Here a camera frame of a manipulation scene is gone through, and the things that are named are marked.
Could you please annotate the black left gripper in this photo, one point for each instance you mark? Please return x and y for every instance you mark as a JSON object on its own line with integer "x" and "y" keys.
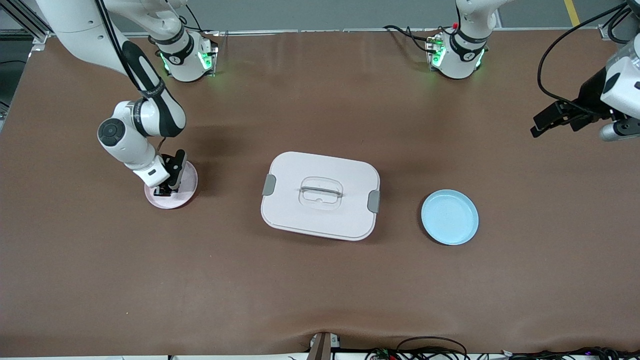
{"x": 592, "y": 94}

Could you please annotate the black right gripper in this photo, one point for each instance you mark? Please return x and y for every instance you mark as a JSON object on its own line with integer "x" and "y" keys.
{"x": 163, "y": 190}

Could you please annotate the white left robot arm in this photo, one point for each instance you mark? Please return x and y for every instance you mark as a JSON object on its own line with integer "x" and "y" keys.
{"x": 460, "y": 60}

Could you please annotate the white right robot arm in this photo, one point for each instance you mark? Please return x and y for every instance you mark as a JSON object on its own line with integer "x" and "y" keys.
{"x": 125, "y": 145}

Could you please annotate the pale pink round plate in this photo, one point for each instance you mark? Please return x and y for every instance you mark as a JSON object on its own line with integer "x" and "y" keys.
{"x": 185, "y": 190}

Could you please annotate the light blue round plate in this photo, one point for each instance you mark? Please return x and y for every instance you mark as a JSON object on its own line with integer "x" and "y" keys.
{"x": 450, "y": 217}

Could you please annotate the pink box with white lid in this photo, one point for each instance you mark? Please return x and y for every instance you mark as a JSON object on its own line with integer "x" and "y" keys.
{"x": 320, "y": 220}

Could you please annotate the aluminium frame post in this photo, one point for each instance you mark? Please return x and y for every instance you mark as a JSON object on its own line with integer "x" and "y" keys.
{"x": 20, "y": 25}
{"x": 612, "y": 30}

